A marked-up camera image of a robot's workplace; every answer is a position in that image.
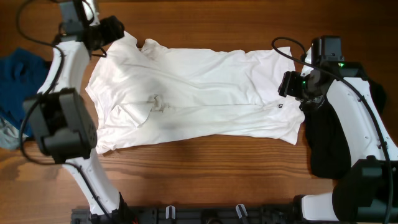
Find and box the white t-shirt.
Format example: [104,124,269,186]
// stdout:
[86,34,304,154]

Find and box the black t-shirt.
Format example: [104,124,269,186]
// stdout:
[305,80,385,179]

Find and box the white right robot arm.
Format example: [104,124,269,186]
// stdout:
[278,35,397,223]

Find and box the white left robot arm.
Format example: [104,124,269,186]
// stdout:
[20,0,138,223]

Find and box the folded blue shirt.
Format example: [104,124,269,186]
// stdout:
[1,48,50,129]

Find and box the folded light grey garment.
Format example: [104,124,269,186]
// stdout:
[0,118,20,151]

